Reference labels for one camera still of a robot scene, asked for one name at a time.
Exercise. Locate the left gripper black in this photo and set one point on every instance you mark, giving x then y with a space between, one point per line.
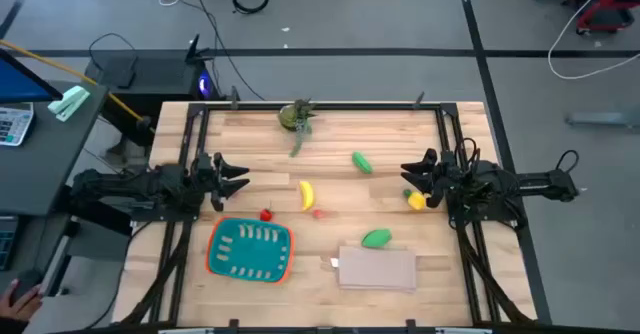
205 179

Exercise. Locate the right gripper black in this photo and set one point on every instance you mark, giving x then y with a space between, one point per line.
445 179

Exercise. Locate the yellow toy bell pepper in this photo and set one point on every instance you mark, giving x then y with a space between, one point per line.
416 201

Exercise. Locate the green toy cucumber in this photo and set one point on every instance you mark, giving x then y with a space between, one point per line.
362 162

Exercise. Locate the yellow toy banana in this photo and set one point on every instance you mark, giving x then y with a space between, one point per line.
307 194

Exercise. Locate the green toy leafy vegetable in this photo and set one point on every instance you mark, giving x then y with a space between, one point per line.
376 238

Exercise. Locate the pinkish red toy fruit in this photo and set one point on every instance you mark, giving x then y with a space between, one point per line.
320 214

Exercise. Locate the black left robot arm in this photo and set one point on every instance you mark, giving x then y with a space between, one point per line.
130 186

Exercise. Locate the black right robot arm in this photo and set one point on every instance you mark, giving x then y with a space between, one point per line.
505 184

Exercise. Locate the teal basket with orange rim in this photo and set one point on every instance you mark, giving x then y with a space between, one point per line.
250 251

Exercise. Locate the potted artificial succulent plant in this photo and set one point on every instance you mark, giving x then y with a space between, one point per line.
291 116

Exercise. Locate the folded beige cloth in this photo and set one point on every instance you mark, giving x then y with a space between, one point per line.
377 269

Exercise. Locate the black computer tower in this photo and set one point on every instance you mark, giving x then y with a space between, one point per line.
155 81

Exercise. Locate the white cloth tag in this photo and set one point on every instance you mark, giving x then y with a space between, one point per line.
334 262

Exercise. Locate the flat black device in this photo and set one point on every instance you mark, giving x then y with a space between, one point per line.
120 71

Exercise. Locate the mint green stapler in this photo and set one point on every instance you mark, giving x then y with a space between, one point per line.
69 103

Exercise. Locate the dark grey desk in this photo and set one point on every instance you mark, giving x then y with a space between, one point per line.
35 169

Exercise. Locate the grey desk calculator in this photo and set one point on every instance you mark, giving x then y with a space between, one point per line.
14 123

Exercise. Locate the black computer mouse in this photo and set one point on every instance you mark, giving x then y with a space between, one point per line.
27 281

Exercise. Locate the computer monitor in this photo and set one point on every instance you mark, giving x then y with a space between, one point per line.
22 81

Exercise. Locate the red and black cart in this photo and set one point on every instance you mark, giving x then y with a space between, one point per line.
600 4

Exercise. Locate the person's hand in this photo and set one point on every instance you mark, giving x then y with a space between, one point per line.
17 309

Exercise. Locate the black aluminium table frame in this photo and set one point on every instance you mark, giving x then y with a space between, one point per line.
320 107

